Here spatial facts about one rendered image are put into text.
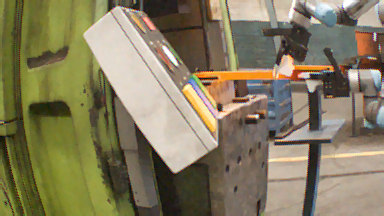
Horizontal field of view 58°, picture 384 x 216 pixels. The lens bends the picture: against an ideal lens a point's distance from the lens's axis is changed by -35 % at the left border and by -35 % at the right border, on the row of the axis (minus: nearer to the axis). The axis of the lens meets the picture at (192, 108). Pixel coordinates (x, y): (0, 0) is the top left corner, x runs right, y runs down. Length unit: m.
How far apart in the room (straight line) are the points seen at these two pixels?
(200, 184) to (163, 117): 0.70
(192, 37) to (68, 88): 0.67
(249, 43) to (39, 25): 8.48
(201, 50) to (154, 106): 1.02
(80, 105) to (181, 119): 0.52
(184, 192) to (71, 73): 0.53
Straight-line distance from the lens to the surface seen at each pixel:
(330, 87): 1.34
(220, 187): 1.38
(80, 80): 1.21
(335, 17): 1.27
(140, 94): 0.75
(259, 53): 9.65
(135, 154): 0.93
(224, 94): 1.49
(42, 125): 1.47
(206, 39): 1.74
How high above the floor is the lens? 1.12
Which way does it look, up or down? 8 degrees down
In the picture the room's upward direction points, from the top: 6 degrees counter-clockwise
